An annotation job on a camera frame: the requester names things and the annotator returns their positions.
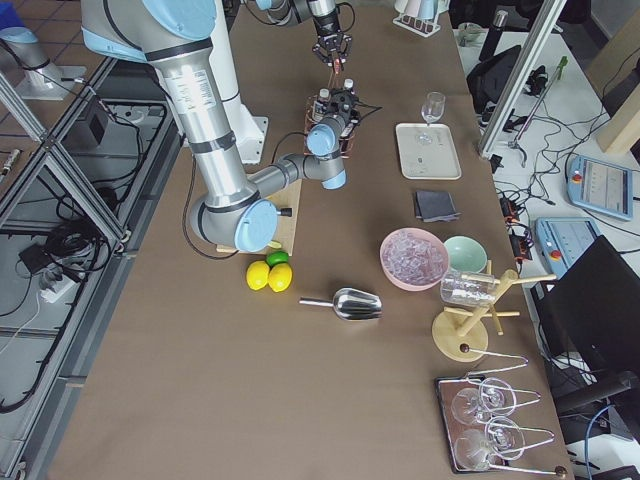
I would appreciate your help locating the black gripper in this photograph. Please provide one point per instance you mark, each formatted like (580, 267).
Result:
(348, 134)
(327, 23)

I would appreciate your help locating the copper wire bottle basket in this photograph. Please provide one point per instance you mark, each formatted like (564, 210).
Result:
(345, 143)

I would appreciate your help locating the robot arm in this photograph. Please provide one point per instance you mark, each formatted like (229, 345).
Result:
(184, 41)
(323, 14)

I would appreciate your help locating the tea bottle white cap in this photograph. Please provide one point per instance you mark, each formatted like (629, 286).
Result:
(320, 105)

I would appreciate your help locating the clear wine glass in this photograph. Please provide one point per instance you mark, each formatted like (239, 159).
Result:
(431, 111)

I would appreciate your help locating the cream rabbit tray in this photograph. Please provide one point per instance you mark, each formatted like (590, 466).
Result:
(427, 152)

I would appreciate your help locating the bamboo cutting board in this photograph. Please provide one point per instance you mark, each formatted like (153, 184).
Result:
(290, 220)

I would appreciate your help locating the grey folded cloth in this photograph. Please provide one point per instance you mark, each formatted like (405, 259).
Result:
(434, 206)

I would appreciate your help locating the black bag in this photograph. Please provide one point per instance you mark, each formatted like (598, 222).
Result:
(487, 80)

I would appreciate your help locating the black thermos bottle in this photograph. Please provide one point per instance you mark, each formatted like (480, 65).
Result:
(493, 35)

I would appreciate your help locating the clear ice cubes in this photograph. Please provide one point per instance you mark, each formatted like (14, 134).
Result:
(413, 260)

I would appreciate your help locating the green lime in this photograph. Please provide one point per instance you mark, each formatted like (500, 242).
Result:
(276, 258)

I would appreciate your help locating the pink bowl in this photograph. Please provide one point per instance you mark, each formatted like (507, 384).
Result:
(421, 234)

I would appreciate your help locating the yellow lemon far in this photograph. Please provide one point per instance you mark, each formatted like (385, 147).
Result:
(280, 277)

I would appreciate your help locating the yellow lemon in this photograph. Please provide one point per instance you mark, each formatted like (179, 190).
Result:
(280, 277)
(257, 275)

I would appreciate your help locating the yellow lemon near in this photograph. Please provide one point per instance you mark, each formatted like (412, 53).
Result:
(257, 275)

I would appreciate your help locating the green bowl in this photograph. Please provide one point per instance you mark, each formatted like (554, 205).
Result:
(466, 254)

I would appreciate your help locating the steel ice scoop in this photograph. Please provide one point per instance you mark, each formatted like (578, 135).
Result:
(350, 304)

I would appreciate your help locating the clear mason jar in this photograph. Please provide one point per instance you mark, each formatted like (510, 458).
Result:
(468, 289)

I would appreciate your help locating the blue teach pendant near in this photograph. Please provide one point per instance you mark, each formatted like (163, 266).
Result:
(561, 241)

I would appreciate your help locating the blue teach pendant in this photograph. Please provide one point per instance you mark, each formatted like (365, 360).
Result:
(601, 187)
(561, 241)

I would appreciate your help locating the wooden glass drying stand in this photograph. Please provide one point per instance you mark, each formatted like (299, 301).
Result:
(459, 331)

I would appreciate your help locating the blue teach pendant far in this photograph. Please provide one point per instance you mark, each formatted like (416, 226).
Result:
(601, 187)

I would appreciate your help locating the black laptop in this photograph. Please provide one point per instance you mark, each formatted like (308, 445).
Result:
(593, 310)

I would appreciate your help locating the upside-down wine glass upper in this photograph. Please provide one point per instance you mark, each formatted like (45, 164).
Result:
(483, 401)

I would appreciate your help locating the upside-down wine glass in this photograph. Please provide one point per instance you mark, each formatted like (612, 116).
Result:
(483, 401)
(500, 441)

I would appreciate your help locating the black glass tray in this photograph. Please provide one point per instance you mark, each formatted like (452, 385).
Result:
(446, 388)

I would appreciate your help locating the upside-down wine glass lower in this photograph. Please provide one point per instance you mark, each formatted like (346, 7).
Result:
(500, 441)

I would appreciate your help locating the aluminium frame post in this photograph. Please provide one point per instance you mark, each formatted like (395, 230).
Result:
(535, 41)

